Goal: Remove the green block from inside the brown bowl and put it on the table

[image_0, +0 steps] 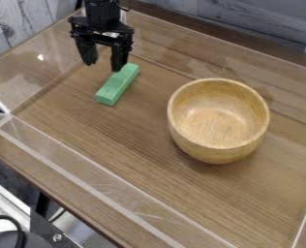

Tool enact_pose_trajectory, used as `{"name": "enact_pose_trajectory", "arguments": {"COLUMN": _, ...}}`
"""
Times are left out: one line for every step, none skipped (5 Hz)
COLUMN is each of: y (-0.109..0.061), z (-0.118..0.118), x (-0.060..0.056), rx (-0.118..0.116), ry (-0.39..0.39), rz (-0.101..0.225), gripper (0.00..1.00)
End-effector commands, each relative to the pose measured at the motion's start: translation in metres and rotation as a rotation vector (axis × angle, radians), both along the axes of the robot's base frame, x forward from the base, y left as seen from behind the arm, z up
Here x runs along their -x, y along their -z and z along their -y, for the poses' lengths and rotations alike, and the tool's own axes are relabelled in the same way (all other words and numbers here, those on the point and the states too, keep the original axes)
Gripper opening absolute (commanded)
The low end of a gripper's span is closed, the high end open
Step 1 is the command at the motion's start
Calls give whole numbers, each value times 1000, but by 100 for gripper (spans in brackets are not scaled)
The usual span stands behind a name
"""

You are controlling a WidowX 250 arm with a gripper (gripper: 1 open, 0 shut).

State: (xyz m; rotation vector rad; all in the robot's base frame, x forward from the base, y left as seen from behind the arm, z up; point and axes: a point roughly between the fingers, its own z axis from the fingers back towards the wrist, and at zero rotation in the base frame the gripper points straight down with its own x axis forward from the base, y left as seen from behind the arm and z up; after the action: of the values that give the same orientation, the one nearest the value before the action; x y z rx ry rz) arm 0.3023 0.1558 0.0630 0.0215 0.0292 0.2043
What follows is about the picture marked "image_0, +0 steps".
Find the black metal bracket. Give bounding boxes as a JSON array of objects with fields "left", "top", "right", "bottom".
[{"left": 30, "top": 209, "right": 83, "bottom": 248}]

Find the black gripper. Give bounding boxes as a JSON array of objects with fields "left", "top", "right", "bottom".
[{"left": 68, "top": 0, "right": 135, "bottom": 73}]

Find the green rectangular block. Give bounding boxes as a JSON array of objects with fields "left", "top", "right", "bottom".
[{"left": 95, "top": 63, "right": 140, "bottom": 107}]

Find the light wooden bowl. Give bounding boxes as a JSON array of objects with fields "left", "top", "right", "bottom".
[{"left": 167, "top": 77, "right": 271, "bottom": 164}]

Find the clear acrylic tray wall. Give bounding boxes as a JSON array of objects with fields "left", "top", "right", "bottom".
[{"left": 0, "top": 2, "right": 306, "bottom": 248}]

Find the black table leg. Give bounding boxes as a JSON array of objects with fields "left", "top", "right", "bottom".
[{"left": 35, "top": 193, "right": 51, "bottom": 218}]

